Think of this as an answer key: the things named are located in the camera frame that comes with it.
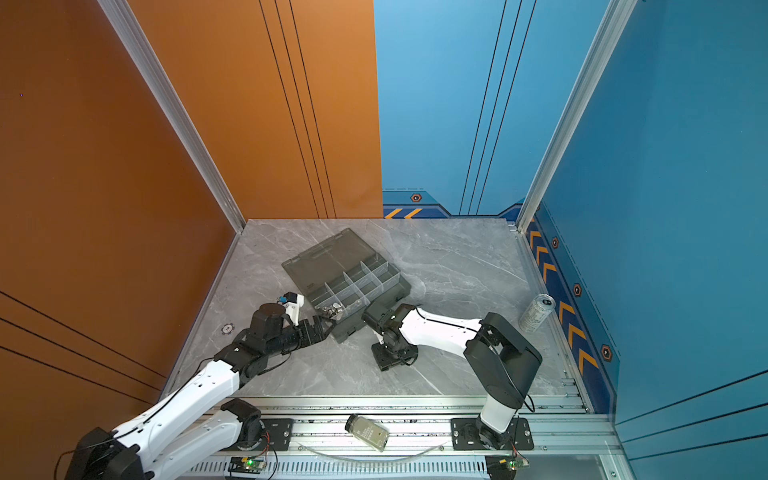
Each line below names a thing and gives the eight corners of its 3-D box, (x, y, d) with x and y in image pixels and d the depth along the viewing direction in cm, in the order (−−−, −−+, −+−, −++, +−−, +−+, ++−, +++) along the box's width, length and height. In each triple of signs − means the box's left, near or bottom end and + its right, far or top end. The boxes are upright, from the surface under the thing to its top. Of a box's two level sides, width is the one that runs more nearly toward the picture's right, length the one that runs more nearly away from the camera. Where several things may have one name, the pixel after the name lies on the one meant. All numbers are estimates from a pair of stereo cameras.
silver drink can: (520, 334, 93) (537, 311, 81) (515, 317, 97) (531, 293, 85) (539, 334, 93) (559, 311, 81) (533, 317, 97) (552, 293, 85)
